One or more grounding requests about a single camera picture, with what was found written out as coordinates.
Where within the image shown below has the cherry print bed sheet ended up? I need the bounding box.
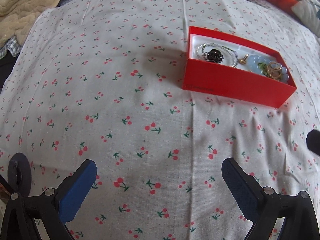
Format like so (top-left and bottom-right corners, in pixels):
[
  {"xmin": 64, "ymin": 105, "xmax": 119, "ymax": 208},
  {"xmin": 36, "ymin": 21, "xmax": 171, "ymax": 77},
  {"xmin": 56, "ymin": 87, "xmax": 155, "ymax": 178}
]
[{"xmin": 1, "ymin": 0, "xmax": 319, "ymax": 239}]

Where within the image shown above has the clear crystal bead necklace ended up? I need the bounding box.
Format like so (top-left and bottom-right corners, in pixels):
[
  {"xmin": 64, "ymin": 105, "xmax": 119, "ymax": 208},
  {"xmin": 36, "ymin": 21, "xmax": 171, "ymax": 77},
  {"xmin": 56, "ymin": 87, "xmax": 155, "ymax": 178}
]
[{"xmin": 195, "ymin": 42, "xmax": 238, "ymax": 68}]

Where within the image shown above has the beige quilted blanket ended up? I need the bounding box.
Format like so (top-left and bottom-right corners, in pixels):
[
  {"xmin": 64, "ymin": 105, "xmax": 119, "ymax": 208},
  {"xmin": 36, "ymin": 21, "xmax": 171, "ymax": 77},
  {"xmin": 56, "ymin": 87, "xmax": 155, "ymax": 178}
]
[{"xmin": 1, "ymin": 0, "xmax": 60, "ymax": 47}]

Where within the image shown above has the deer print pillow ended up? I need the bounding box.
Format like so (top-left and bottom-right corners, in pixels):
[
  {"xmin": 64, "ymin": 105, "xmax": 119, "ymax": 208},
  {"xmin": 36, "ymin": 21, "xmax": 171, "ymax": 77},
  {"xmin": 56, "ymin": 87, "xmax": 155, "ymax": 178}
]
[{"xmin": 291, "ymin": 0, "xmax": 320, "ymax": 37}]

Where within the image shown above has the black hair claw clip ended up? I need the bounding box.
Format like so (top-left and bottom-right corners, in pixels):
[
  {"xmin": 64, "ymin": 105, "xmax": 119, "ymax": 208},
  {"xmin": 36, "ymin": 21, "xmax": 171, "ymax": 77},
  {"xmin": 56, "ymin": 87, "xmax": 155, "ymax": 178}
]
[{"xmin": 204, "ymin": 49, "xmax": 224, "ymax": 64}]

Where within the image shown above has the gold ring with green stone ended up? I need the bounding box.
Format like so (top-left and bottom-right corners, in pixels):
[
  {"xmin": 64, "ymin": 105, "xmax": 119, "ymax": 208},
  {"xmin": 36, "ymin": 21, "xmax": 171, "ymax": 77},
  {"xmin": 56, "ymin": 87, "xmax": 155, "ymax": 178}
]
[{"xmin": 265, "ymin": 62, "xmax": 284, "ymax": 81}]

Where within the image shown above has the lime green beaded bracelet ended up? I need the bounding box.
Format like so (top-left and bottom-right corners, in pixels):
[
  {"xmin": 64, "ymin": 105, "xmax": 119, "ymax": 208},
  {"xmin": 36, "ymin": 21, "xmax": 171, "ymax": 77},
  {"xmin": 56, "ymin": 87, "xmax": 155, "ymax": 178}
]
[{"xmin": 257, "ymin": 62, "xmax": 270, "ymax": 75}]

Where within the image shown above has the light blue bead bracelet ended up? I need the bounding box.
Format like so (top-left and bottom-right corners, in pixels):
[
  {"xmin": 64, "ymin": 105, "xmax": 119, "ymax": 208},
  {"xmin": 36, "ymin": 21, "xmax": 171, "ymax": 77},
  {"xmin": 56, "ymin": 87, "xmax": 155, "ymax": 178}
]
[{"xmin": 246, "ymin": 55, "xmax": 291, "ymax": 82}]

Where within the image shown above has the red jewelry box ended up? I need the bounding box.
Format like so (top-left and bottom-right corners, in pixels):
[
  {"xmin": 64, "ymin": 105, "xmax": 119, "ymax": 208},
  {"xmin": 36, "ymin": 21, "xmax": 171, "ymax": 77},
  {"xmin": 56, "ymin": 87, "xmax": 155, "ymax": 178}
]
[{"xmin": 182, "ymin": 26, "xmax": 297, "ymax": 108}]

